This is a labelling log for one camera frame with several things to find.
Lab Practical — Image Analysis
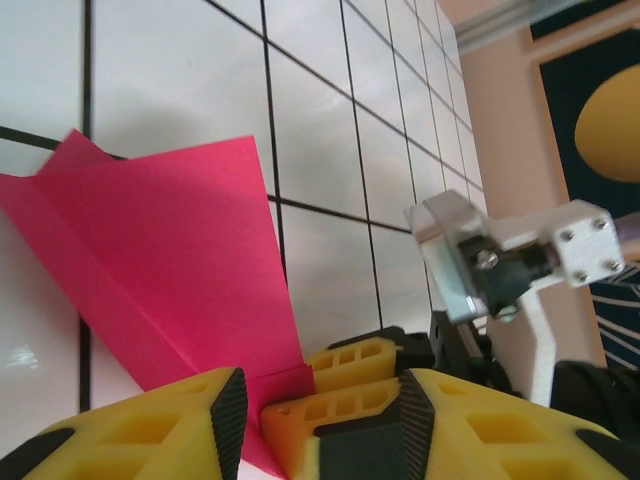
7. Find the red paper sheet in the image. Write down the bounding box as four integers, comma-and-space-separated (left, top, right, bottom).
0, 128, 316, 476

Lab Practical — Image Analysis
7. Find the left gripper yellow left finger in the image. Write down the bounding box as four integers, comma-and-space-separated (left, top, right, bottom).
0, 366, 250, 480

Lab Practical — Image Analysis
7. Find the aluminium corner post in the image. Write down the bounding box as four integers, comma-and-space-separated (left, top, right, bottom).
452, 0, 559, 54

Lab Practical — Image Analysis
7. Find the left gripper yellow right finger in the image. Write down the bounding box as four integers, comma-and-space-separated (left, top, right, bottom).
310, 368, 640, 480

